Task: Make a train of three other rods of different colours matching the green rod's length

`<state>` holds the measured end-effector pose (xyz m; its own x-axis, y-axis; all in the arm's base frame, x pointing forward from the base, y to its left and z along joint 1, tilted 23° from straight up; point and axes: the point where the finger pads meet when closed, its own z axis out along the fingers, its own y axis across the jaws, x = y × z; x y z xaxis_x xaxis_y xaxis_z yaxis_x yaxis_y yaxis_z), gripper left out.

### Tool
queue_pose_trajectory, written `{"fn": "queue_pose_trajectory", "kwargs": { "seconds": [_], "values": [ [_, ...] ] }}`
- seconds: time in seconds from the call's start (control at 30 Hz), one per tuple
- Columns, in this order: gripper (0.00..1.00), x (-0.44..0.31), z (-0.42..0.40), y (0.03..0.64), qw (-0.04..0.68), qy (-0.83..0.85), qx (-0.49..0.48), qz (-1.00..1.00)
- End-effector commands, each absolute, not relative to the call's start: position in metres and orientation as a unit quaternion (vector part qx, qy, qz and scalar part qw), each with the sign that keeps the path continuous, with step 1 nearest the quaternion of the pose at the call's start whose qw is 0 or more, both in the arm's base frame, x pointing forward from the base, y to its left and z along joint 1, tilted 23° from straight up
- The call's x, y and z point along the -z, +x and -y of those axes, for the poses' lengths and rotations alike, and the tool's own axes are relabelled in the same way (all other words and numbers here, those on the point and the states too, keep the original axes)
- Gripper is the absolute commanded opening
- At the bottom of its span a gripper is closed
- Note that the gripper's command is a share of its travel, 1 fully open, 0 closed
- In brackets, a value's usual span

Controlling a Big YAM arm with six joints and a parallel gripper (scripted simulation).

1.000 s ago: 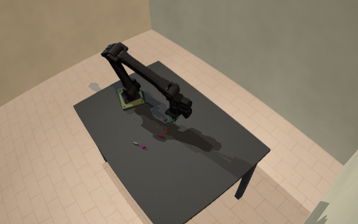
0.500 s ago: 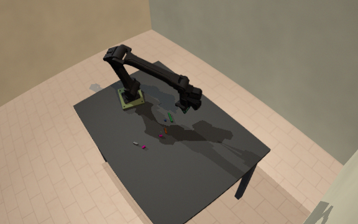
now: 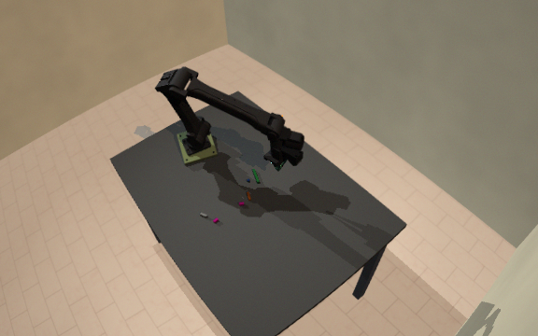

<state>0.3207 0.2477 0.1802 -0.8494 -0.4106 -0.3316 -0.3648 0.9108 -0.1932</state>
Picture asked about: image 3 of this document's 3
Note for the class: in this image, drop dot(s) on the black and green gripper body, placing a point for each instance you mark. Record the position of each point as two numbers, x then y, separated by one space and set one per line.
269 156

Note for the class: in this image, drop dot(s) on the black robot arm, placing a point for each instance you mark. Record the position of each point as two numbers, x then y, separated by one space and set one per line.
174 82

